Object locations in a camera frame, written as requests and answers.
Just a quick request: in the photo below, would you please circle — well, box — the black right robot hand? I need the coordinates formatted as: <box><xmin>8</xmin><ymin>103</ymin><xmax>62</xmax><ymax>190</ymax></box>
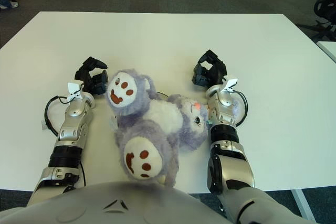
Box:
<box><xmin>191</xmin><ymin>49</ymin><xmax>228</xmax><ymax>87</ymax></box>

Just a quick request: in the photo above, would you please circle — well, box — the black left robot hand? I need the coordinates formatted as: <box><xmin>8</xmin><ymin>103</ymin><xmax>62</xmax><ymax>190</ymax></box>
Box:
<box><xmin>74</xmin><ymin>56</ymin><xmax>109</xmax><ymax>97</ymax></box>

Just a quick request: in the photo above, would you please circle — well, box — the purple plush bunny doll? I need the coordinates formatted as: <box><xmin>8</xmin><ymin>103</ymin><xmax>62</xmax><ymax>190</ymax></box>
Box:
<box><xmin>106</xmin><ymin>69</ymin><xmax>211</xmax><ymax>188</ymax></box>

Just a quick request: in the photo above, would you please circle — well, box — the white right wrist connector box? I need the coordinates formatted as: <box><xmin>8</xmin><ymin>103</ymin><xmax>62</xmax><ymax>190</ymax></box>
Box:
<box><xmin>220</xmin><ymin>78</ymin><xmax>239</xmax><ymax>92</ymax></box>

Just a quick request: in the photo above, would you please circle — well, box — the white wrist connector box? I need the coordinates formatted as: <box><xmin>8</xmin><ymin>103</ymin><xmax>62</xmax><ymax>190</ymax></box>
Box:
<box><xmin>67</xmin><ymin>81</ymin><xmax>84</xmax><ymax>102</ymax></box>
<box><xmin>220</xmin><ymin>78</ymin><xmax>239</xmax><ymax>92</ymax></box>

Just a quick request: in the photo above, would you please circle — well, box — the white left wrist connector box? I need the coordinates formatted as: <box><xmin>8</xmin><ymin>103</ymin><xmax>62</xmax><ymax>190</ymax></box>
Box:
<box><xmin>67</xmin><ymin>81</ymin><xmax>84</xmax><ymax>102</ymax></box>

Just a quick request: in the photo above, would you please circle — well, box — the white neighbouring table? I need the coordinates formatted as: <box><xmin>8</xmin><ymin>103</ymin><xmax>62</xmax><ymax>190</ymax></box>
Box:
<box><xmin>316</xmin><ymin>40</ymin><xmax>336</xmax><ymax>63</ymax></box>

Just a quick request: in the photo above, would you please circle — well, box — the grey robot torso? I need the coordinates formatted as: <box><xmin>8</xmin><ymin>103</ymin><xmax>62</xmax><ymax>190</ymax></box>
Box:
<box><xmin>0</xmin><ymin>180</ymin><xmax>229</xmax><ymax>224</ymax></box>

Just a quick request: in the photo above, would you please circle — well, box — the black office chair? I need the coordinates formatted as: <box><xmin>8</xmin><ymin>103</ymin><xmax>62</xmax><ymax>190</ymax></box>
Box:
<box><xmin>299</xmin><ymin>0</ymin><xmax>336</xmax><ymax>41</ymax></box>

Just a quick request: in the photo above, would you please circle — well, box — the white table leg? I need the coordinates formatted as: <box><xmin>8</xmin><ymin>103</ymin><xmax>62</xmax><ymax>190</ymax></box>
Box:
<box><xmin>290</xmin><ymin>189</ymin><xmax>316</xmax><ymax>224</ymax></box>

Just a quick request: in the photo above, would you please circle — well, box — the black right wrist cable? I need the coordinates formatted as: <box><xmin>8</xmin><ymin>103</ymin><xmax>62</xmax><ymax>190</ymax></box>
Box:
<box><xmin>232</xmin><ymin>90</ymin><xmax>249</xmax><ymax>127</ymax></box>

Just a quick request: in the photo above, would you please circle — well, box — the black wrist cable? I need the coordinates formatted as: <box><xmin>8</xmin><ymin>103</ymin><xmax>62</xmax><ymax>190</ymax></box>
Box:
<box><xmin>44</xmin><ymin>95</ymin><xmax>70</xmax><ymax>137</ymax></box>
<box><xmin>232</xmin><ymin>90</ymin><xmax>249</xmax><ymax>127</ymax></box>

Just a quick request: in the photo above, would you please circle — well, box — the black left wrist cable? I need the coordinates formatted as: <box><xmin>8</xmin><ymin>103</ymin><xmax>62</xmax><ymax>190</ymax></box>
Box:
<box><xmin>44</xmin><ymin>95</ymin><xmax>70</xmax><ymax>137</ymax></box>

